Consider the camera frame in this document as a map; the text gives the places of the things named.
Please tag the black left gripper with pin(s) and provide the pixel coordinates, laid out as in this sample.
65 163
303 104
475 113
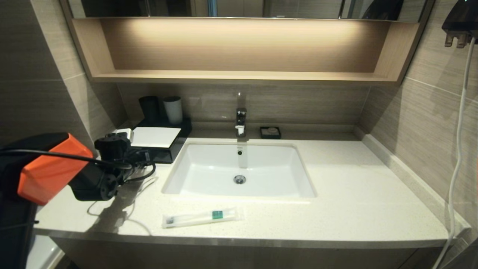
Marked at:
127 167

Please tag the black box drawer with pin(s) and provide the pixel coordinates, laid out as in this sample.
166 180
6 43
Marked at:
164 156

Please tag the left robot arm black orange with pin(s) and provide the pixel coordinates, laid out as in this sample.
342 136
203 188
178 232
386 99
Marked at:
52 175

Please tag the black box white lid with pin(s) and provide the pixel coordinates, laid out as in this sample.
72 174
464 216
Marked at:
157 136

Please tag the black cup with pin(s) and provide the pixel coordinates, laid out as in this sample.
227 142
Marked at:
150 108

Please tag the grey white cup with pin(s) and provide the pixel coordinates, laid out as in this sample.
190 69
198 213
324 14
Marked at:
173 110

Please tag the white sink basin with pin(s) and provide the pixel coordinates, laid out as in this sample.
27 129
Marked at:
209 175

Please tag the packaged toothbrush green label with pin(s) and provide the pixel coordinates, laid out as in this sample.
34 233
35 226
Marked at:
201 216

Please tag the chrome sink drain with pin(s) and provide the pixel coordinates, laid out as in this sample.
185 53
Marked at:
239 179

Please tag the chrome faucet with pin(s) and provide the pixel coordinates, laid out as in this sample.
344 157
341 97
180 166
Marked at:
241 117

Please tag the black soap dish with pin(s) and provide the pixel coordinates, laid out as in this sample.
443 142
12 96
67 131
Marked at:
262 136

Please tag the round soap bar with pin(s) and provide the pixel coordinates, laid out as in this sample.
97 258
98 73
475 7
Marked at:
270 130

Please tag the white bathtub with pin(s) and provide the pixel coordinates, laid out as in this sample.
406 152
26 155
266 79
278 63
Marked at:
46 254

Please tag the mirror cabinet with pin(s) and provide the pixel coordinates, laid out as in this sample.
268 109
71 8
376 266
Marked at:
298 8

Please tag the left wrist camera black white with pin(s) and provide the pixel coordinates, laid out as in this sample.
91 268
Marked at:
112 145

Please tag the wooden wall shelf niche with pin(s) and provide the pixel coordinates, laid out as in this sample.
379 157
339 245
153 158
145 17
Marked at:
239 76

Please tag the black wall hair dryer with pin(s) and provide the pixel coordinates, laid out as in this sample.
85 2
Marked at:
463 18

